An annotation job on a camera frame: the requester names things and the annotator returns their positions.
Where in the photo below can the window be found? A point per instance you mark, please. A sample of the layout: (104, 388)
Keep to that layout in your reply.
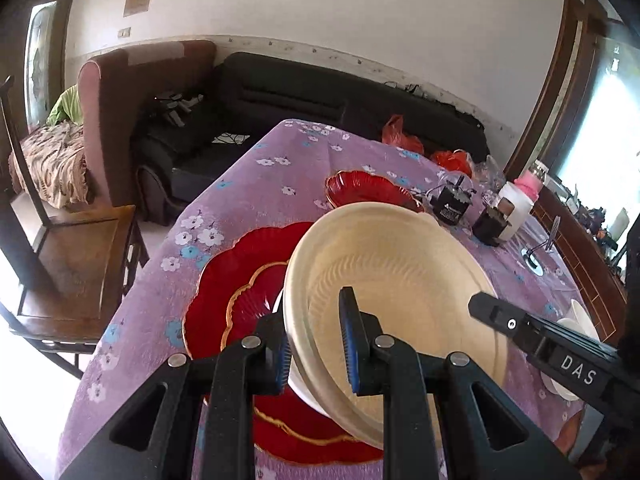
(605, 135)

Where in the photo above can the wooden cabinet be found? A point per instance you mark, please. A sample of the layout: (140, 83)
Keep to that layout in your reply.
(585, 265)

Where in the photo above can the brown wall plaque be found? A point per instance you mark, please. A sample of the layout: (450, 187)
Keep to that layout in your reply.
(137, 0)

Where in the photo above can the beige bowl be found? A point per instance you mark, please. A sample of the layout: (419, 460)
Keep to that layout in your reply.
(400, 270)

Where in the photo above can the white jar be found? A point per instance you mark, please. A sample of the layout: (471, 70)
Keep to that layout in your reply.
(517, 205)

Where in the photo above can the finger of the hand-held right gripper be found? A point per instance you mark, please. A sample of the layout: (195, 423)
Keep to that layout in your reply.
(495, 315)

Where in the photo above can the black motor white label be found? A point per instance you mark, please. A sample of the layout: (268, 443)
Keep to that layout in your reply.
(452, 202)

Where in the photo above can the white patterned paper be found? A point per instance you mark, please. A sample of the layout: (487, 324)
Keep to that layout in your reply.
(231, 138)

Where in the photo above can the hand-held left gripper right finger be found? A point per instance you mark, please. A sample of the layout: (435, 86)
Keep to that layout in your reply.
(350, 355)

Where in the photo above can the brown armchair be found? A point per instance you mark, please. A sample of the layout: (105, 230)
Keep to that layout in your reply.
(115, 110)

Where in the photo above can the black sofa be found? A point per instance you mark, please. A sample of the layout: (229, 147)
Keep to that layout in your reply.
(300, 90)

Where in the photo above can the green cloth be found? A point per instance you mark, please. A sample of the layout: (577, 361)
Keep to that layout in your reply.
(65, 105)

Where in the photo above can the pink bottle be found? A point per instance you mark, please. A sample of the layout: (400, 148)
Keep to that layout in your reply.
(531, 185)

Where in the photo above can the black bag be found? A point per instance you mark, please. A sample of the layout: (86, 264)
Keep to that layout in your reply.
(152, 195)

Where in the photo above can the white bottle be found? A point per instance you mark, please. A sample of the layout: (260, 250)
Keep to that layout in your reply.
(620, 222)

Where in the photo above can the wall switch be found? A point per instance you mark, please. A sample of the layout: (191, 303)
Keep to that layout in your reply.
(124, 32)

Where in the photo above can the wooden chair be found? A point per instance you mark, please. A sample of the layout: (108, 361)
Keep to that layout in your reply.
(75, 260)

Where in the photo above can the wooden window frame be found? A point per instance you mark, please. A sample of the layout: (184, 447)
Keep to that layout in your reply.
(550, 100)

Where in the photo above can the black grey gadget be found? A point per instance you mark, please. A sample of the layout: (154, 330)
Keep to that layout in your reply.
(177, 107)

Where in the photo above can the row of small bottles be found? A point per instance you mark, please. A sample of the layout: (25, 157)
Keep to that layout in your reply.
(597, 220)

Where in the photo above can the red gold-rimmed plate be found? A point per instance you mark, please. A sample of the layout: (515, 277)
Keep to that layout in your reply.
(365, 187)
(250, 305)

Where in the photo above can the black phone stand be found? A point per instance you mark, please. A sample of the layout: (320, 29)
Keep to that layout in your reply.
(534, 262)

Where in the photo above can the purple floral tablecloth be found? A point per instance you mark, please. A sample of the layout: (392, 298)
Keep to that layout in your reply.
(240, 195)

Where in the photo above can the red plastic bag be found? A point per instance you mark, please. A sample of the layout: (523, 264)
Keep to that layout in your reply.
(400, 135)
(452, 162)

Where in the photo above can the brown patterned blanket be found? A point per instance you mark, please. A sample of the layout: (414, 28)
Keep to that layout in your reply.
(50, 160)

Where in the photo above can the large red scalloped plate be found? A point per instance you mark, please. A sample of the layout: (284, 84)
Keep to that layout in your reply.
(215, 280)

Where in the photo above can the white bowl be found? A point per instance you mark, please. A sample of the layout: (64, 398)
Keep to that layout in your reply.
(582, 325)
(305, 395)

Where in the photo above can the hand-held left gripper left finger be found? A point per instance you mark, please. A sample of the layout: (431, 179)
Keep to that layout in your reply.
(283, 365)

